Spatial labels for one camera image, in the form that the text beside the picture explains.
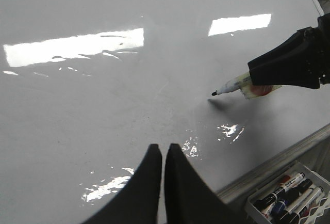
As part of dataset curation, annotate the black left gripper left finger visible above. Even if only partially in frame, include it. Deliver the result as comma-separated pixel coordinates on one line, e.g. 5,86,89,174
84,144,162,223

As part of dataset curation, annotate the white marker tray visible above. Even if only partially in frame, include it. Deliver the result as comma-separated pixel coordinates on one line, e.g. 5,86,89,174
244,162,329,223

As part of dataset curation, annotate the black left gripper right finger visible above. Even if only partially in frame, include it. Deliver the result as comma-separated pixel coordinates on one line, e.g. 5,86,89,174
164,143,246,223

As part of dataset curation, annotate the blue labelled marker in tray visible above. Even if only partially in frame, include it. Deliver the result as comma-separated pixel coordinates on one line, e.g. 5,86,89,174
271,199,288,216

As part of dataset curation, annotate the red capped marker in tray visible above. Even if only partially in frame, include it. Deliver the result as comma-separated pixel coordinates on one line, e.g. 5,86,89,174
253,172,305,211

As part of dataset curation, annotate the white taped whiteboard marker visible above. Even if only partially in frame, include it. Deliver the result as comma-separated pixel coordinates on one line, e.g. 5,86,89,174
211,72,281,99

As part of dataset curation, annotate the white whiteboard with metal frame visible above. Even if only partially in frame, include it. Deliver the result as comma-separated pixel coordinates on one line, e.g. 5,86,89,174
0,0,330,204

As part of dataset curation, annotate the white marker in tray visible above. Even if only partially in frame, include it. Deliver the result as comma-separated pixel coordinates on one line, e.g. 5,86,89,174
275,186,323,223

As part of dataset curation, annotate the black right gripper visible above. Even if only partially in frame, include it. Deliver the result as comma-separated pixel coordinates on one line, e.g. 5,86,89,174
247,13,329,89

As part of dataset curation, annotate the black capped marker in tray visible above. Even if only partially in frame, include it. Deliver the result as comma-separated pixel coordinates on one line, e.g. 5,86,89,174
273,179,312,217

